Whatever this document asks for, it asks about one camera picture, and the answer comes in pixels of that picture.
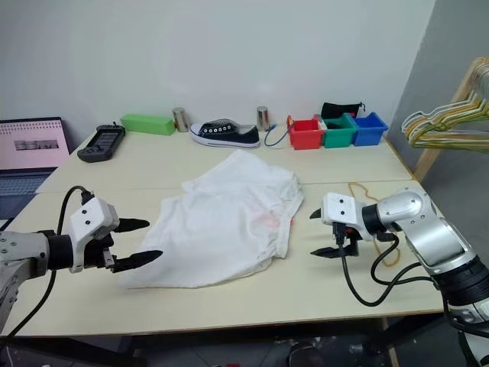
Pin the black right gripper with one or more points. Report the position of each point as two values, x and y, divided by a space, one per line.
351 242

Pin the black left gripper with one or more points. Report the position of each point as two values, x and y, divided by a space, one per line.
93 254

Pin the white cloth garment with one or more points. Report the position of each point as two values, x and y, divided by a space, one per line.
221 221

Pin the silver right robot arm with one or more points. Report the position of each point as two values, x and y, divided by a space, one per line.
428 225

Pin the green plastic bin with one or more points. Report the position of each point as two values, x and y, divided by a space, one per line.
338 135

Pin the red plastic bin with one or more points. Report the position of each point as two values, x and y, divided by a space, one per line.
305 135

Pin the black handheld controller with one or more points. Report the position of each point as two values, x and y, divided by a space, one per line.
101 143

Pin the blue plastic bin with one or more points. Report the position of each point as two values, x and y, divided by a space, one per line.
368 132

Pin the green rectangular box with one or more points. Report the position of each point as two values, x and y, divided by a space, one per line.
147 124

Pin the dark rounded shape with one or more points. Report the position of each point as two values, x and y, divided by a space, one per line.
307 355

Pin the light table leg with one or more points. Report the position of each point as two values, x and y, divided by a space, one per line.
390 344

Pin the silver metal cylinder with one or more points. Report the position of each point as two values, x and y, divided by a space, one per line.
180 120
263 118

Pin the wooden clothes rack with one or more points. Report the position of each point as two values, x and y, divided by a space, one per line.
431 153

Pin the black and white sneaker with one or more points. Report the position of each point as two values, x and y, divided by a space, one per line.
229 135

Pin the laptop with pink screen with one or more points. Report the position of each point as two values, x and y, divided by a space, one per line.
26 145

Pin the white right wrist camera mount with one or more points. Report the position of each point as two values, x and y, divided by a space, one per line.
340 208

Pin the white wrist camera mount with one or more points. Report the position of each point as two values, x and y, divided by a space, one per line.
340 208
91 218

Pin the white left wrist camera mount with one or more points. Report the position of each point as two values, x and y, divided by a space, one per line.
91 218

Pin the black table frame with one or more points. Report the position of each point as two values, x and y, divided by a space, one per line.
95 355

